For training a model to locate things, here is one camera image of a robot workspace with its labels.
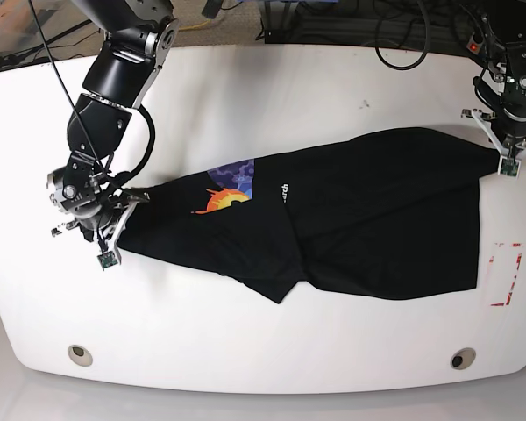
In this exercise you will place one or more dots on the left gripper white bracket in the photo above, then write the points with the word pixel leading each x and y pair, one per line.
pixel 506 135

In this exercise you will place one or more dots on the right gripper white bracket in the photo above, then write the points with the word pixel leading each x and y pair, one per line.
pixel 99 223

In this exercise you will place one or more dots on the black T-shirt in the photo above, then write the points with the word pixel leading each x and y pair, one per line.
pixel 393 215

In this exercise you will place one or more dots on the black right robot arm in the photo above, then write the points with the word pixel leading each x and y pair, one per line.
pixel 137 38

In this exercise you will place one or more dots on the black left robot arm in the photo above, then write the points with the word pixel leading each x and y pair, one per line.
pixel 498 45

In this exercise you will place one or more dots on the red tape rectangle marking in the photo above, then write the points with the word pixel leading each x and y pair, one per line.
pixel 502 273

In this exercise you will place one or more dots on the black tripod stand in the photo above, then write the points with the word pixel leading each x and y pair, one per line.
pixel 30 56

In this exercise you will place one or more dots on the left table cable grommet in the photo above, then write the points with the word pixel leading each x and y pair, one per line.
pixel 80 356

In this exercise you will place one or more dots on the table cable grommet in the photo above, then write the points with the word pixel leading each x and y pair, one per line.
pixel 80 356
pixel 463 358

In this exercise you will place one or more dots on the black power strip red switch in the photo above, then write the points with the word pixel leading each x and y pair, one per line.
pixel 476 43

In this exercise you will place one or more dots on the right table cable grommet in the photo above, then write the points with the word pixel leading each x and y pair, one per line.
pixel 463 358

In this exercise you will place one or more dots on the black metal frame on floor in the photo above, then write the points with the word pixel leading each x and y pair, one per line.
pixel 282 22

